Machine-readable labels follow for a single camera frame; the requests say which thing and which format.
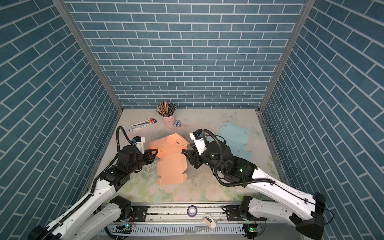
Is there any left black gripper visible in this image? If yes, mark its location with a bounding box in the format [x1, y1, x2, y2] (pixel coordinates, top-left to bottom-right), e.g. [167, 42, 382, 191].
[127, 148, 160, 175]

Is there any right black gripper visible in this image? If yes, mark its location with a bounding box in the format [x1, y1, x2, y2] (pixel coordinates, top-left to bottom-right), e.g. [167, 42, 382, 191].
[182, 141, 228, 174]

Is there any orange paper box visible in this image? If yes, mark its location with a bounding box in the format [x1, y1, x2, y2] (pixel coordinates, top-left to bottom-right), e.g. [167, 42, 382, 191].
[148, 134, 188, 186]

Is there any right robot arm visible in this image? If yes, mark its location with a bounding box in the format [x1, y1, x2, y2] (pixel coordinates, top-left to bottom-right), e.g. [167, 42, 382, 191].
[181, 140, 326, 240]

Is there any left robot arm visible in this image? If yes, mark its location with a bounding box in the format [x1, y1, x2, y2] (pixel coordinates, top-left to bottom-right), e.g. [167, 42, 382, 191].
[28, 143, 158, 240]

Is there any white pen box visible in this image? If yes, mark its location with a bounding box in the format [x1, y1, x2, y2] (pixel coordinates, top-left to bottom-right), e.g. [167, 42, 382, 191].
[129, 118, 157, 132]

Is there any light blue flat paper box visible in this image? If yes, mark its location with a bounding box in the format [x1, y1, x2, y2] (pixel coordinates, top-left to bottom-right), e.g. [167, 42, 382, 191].
[216, 122, 252, 162]

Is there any small blue stapler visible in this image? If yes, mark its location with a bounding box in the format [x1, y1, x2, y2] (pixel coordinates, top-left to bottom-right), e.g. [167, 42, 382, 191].
[174, 120, 181, 128]

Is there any pink pencil cup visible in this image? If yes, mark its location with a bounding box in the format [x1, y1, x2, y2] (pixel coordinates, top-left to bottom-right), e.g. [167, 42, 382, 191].
[162, 116, 176, 128]

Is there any bundle of coloured pencils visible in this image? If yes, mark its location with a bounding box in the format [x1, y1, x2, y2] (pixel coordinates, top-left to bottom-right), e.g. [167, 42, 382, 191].
[156, 101, 177, 117]

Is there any purple tape roll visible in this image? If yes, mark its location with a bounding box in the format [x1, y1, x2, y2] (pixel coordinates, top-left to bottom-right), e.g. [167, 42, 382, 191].
[187, 205, 198, 218]

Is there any white pink clip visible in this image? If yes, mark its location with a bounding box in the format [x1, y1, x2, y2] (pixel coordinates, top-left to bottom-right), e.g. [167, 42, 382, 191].
[203, 215, 217, 229]

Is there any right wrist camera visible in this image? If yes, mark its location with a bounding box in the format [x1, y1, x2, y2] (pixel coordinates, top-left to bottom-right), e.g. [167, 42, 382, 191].
[190, 129, 207, 155]

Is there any right black cable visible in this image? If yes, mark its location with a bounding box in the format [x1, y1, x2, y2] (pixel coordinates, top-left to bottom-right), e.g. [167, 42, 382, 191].
[201, 128, 335, 226]

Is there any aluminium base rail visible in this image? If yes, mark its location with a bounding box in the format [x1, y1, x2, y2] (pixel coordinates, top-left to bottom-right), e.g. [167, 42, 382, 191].
[53, 200, 319, 240]

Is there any left black corrugated cable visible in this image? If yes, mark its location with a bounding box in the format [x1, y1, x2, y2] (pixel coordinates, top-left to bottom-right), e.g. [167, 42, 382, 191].
[38, 125, 136, 240]

